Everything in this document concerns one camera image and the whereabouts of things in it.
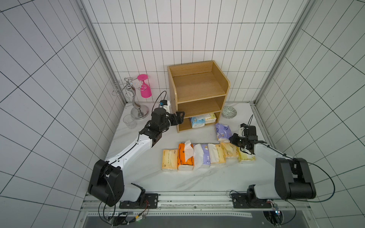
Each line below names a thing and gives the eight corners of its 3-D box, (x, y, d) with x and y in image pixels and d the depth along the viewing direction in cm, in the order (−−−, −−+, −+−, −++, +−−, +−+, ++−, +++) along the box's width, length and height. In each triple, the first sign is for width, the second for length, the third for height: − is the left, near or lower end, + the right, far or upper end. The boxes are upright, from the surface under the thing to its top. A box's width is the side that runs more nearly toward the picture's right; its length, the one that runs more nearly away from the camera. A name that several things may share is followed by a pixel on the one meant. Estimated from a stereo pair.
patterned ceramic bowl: (223, 119, 110) (224, 115, 107) (221, 109, 116) (222, 106, 113) (236, 119, 110) (237, 115, 107) (233, 109, 116) (234, 106, 113)
